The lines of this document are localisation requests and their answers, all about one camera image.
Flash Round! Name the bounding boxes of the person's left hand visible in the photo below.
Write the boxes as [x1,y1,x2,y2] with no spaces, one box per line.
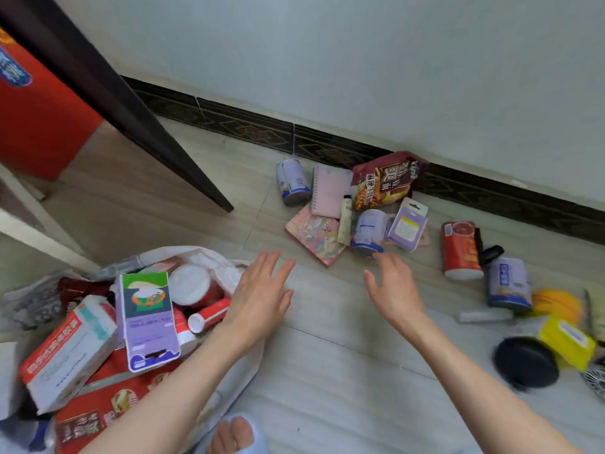
[225,249,297,348]

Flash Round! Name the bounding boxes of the person's right hand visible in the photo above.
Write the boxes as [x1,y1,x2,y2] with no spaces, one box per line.
[363,252,427,329]

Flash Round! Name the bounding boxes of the person's right forearm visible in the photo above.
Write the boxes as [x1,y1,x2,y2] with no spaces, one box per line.
[395,311,588,454]

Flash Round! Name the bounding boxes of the person's left forearm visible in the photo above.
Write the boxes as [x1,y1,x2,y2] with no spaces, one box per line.
[79,321,265,454]

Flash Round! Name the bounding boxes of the blue and white can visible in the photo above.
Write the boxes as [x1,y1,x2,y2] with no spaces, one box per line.
[276,158,313,207]
[486,257,534,312]
[350,209,389,258]

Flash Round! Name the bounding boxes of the cream tube with black cap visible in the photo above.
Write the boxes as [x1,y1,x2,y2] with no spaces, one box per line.
[337,194,355,247]

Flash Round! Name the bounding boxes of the colourful pink cartoon packet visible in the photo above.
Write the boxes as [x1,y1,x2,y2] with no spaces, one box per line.
[285,204,349,268]

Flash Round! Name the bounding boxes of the purple blister pack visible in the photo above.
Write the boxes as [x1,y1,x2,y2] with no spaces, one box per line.
[386,198,429,254]

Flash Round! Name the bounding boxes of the red and white tube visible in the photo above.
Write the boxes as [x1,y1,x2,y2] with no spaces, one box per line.
[187,298,233,334]

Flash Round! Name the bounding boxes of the red can with white lid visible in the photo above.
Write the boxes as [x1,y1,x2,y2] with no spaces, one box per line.
[168,263,224,309]

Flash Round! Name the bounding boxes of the red can with white rim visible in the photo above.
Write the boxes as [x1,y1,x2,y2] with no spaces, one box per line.
[441,220,486,281]

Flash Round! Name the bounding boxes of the white plastic bag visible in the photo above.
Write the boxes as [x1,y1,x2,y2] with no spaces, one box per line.
[0,245,266,454]

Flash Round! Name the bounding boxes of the pink spiral notebook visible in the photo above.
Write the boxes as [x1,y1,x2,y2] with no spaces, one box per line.
[310,165,354,220]

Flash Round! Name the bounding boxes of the brown snack bag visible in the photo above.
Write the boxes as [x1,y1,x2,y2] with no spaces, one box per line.
[352,150,429,212]

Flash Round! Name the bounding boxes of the white stick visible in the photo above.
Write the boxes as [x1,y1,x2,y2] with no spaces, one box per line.
[457,307,514,325]

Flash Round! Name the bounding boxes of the small black object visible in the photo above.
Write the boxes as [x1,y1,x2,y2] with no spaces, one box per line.
[474,228,505,268]

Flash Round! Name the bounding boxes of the light blue slipper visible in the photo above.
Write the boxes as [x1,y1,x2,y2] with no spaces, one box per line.
[194,412,268,454]

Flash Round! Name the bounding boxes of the dark patterned baseboard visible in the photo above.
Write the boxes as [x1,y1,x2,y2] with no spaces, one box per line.
[122,75,605,246]

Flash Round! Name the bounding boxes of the purple box with green picture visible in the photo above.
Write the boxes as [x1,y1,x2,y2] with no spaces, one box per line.
[115,272,182,373]

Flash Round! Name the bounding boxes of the person's foot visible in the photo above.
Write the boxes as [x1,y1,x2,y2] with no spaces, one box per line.
[208,416,257,454]

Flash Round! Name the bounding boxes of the black round object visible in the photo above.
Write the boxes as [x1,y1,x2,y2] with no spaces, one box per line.
[492,336,561,391]

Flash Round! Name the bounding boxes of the orange ball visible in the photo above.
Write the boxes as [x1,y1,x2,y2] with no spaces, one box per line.
[531,288,583,327]

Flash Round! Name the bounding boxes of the yellow packet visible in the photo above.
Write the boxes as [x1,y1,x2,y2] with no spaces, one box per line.
[538,315,597,372]

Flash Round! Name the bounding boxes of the flat red food box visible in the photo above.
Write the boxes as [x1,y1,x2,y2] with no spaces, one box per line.
[55,358,186,454]

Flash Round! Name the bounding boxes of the dark red packet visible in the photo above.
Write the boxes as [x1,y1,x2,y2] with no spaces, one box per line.
[57,277,112,318]

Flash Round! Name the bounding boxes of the white and red medicine box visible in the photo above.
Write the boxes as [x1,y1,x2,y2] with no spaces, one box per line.
[18,295,119,416]

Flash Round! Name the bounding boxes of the pale green object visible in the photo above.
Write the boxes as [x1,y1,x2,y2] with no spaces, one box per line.
[583,288,605,344]

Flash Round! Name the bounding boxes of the white handheld fan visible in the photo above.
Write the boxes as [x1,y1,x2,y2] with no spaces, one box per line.
[579,356,605,401]

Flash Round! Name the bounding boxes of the dark brown door edge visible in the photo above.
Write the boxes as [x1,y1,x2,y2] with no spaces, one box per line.
[0,0,235,213]

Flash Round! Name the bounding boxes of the large red box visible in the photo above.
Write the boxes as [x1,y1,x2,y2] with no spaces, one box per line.
[0,27,105,182]

